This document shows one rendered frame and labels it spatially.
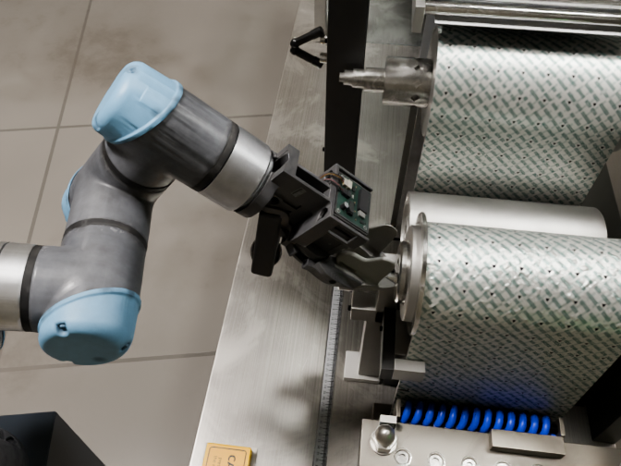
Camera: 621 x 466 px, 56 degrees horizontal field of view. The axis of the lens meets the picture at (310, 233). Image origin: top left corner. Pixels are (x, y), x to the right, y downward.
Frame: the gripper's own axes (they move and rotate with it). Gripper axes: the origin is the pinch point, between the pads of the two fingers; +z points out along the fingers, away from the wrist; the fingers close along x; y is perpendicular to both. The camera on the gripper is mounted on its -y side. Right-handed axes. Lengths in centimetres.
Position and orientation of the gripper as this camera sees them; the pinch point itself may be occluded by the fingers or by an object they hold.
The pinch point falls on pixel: (380, 275)
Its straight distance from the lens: 69.1
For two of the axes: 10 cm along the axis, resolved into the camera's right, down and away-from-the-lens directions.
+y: 6.4, -4.1, -6.5
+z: 7.6, 4.7, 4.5
